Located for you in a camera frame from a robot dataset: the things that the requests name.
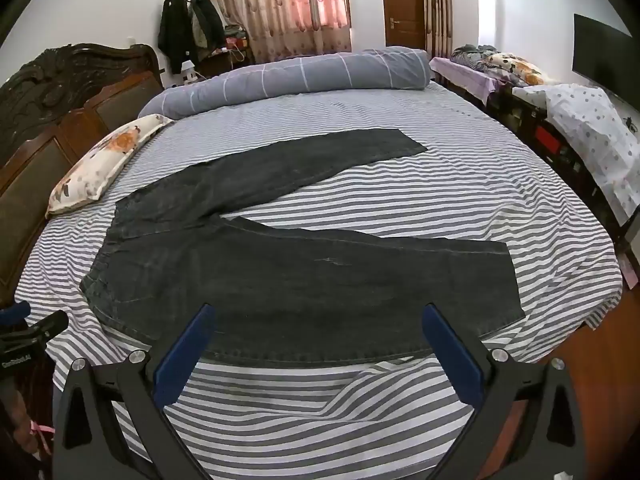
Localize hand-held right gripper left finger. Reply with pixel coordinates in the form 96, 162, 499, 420
50, 304, 217, 480

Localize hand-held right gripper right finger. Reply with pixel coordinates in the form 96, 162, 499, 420
422, 304, 586, 480

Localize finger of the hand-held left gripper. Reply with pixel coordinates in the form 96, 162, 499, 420
0, 301, 30, 330
25, 310, 70, 347

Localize dark denim pants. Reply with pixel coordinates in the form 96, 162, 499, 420
80, 128, 526, 368

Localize pink ribbon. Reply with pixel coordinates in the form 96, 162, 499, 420
30, 421, 54, 456

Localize carved wooden headboard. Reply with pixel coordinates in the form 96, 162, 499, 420
0, 44, 163, 306

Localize grey white striped bed sheet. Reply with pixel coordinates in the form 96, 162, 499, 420
15, 80, 626, 480

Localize floral pillow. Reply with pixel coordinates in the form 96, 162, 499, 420
46, 114, 173, 218

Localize white polka dot cloth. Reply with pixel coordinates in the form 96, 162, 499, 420
515, 82, 640, 226

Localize light purple cloth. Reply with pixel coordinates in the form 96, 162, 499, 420
429, 56, 501, 106

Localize dark wooden nightstand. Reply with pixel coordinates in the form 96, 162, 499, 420
197, 50, 251, 81

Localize floral blanket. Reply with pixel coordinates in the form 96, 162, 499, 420
482, 52, 546, 87

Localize rolled grey checked duvet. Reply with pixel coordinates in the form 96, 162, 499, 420
137, 47, 432, 121

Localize pile of striped clothes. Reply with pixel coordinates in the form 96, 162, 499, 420
450, 44, 501, 68

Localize black coat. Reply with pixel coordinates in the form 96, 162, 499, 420
158, 0, 198, 75

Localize grey green coat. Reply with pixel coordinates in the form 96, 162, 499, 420
189, 0, 227, 56

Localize black flat television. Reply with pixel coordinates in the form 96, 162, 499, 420
572, 13, 640, 98

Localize beige patterned curtain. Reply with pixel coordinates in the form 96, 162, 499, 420
421, 0, 453, 58

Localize brown wooden door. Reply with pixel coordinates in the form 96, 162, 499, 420
379, 0, 427, 51

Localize pink patterned curtain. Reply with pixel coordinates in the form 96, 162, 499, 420
207, 0, 352, 65

